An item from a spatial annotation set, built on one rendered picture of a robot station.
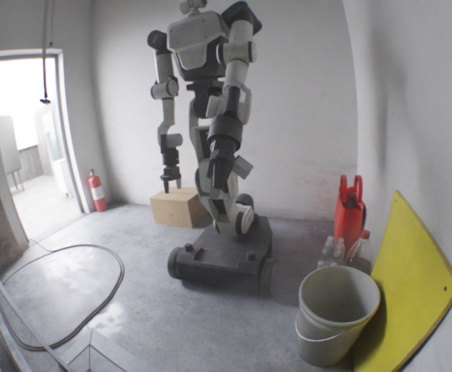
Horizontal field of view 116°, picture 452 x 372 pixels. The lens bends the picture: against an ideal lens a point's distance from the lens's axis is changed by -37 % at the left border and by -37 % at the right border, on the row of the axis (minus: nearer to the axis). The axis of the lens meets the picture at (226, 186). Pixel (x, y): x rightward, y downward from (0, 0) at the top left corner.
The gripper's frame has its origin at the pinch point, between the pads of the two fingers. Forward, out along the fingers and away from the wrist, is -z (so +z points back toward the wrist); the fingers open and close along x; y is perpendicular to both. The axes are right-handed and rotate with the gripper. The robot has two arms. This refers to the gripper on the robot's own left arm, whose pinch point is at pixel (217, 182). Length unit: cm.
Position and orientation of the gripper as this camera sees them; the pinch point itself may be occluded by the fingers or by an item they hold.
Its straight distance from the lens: 52.2
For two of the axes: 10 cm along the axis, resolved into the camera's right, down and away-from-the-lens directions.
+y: 9.8, 1.9, 1.0
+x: 1.7, -3.8, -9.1
